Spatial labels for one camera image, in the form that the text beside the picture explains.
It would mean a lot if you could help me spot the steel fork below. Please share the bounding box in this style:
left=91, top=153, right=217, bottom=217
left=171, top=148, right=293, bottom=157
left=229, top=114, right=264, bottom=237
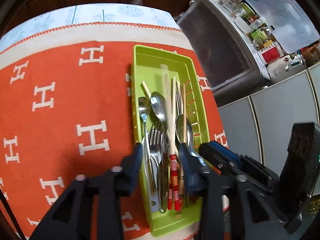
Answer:
left=148, top=121, right=169, bottom=213

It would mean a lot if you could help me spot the white floral rice cooker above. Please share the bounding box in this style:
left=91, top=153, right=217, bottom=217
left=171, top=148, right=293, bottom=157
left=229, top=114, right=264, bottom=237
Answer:
left=267, top=53, right=305, bottom=83

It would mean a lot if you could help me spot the blue floral tablecloth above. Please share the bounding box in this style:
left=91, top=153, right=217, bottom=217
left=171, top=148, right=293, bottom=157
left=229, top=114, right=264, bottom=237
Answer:
left=1, top=3, right=179, bottom=51

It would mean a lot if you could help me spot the red label jar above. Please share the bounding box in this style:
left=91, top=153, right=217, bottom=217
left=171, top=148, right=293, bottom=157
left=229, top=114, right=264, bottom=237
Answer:
left=258, top=46, right=283, bottom=64

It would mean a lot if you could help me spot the small long-handled steel spoon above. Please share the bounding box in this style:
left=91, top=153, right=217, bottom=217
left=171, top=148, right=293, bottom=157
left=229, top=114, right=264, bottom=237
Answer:
left=138, top=96, right=161, bottom=212

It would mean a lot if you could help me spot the steel soup spoon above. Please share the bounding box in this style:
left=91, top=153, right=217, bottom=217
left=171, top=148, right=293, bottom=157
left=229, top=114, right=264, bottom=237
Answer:
left=175, top=114, right=207, bottom=166

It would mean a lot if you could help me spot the orange H-pattern table mat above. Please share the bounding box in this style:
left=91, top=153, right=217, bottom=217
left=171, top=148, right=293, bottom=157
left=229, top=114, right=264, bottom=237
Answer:
left=1, top=23, right=227, bottom=237

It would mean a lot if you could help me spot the bamboo chopstick red end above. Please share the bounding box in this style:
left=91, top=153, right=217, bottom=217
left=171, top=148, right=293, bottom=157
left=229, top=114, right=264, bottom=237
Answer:
left=164, top=74, right=175, bottom=210
left=141, top=81, right=178, bottom=156
left=178, top=83, right=188, bottom=198
left=170, top=76, right=180, bottom=212

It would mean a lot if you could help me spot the green plastic utensil tray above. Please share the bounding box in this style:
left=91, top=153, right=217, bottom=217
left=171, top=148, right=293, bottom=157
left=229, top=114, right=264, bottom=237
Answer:
left=131, top=44, right=210, bottom=237

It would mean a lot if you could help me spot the large steel spoon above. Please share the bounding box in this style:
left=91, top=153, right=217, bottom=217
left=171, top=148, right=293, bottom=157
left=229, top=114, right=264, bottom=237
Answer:
left=150, top=92, right=168, bottom=129

